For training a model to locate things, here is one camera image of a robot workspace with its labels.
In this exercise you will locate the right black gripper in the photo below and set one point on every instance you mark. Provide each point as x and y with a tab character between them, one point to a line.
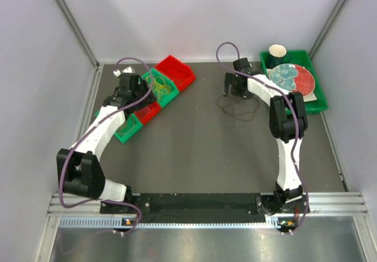
230	80

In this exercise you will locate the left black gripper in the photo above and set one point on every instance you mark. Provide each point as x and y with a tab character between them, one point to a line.
146	102

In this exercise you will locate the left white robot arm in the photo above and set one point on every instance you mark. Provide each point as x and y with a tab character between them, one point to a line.
79	170

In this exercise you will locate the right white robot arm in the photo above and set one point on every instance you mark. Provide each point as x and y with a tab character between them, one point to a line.
287	123

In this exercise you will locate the dark green cup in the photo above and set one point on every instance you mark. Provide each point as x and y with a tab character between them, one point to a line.
277	54

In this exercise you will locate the red bin far end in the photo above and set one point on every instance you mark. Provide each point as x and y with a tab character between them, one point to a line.
180	73

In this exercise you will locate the red and blue plate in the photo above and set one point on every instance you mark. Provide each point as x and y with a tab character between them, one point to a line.
297	81

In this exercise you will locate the large green tray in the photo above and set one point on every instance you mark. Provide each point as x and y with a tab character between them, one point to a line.
298	75

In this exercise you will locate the white square plate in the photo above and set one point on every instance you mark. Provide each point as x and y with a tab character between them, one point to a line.
310	97

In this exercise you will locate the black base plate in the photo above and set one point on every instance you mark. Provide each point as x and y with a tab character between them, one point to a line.
186	208

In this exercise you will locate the aluminium frame rail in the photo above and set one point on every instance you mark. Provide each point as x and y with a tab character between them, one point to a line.
320	204

